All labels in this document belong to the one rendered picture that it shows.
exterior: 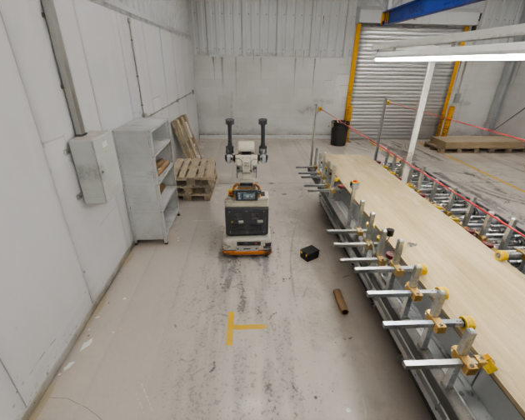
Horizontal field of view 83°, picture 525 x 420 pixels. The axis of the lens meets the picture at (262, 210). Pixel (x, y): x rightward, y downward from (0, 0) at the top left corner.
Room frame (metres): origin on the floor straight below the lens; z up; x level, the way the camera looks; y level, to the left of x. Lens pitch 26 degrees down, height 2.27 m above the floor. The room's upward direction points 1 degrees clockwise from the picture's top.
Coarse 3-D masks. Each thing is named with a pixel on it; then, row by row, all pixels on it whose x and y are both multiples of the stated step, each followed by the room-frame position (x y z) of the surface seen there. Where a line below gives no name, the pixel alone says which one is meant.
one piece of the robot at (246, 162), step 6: (234, 156) 3.68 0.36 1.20; (240, 156) 3.60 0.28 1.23; (246, 156) 3.60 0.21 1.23; (252, 156) 3.61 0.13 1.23; (258, 156) 3.69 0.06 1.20; (240, 162) 3.59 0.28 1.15; (246, 162) 3.60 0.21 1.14; (252, 162) 3.60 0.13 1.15; (240, 168) 3.59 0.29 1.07; (246, 168) 3.58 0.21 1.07; (246, 174) 3.64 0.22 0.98; (240, 180) 3.64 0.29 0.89; (246, 180) 3.64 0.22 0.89; (252, 180) 3.65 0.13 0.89
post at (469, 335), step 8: (472, 328) 1.04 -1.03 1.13; (464, 336) 1.04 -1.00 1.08; (472, 336) 1.02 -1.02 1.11; (464, 344) 1.03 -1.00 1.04; (464, 352) 1.02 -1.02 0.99; (448, 368) 1.05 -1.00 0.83; (456, 368) 1.02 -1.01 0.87; (448, 376) 1.03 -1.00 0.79; (456, 376) 1.02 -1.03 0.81; (448, 384) 1.02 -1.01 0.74
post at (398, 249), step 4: (400, 240) 1.77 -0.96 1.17; (400, 244) 1.77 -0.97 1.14; (396, 248) 1.79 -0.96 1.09; (400, 248) 1.77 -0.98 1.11; (396, 252) 1.78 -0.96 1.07; (400, 252) 1.77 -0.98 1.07; (396, 256) 1.77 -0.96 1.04; (400, 256) 1.77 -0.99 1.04; (392, 260) 1.79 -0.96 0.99; (396, 260) 1.77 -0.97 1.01; (392, 272) 1.77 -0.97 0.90; (388, 276) 1.80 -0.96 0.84; (392, 276) 1.77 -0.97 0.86; (388, 280) 1.78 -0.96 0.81; (392, 280) 1.77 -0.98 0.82; (388, 284) 1.77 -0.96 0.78; (392, 284) 1.77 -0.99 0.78; (388, 288) 1.77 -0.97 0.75
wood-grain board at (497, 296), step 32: (352, 160) 4.59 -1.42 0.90; (384, 192) 3.28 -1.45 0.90; (416, 192) 3.29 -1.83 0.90; (384, 224) 2.49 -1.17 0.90; (416, 224) 2.50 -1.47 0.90; (448, 224) 2.51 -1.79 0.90; (416, 256) 1.98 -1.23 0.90; (448, 256) 1.98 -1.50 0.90; (480, 256) 1.99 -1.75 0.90; (448, 288) 1.60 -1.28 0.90; (480, 288) 1.60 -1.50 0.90; (512, 288) 1.61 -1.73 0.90; (480, 320) 1.32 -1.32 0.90; (512, 320) 1.32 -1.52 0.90; (480, 352) 1.09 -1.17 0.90; (512, 352) 1.10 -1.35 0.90; (512, 384) 0.92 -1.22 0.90
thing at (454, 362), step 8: (408, 360) 1.00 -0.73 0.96; (416, 360) 1.00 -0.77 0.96; (424, 360) 1.00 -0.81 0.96; (432, 360) 1.00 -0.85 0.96; (440, 360) 1.00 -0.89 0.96; (448, 360) 1.00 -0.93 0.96; (456, 360) 1.00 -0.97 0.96; (472, 360) 1.00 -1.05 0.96; (408, 368) 0.97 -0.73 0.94; (416, 368) 0.97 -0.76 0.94; (424, 368) 0.97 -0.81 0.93; (432, 368) 0.97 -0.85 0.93
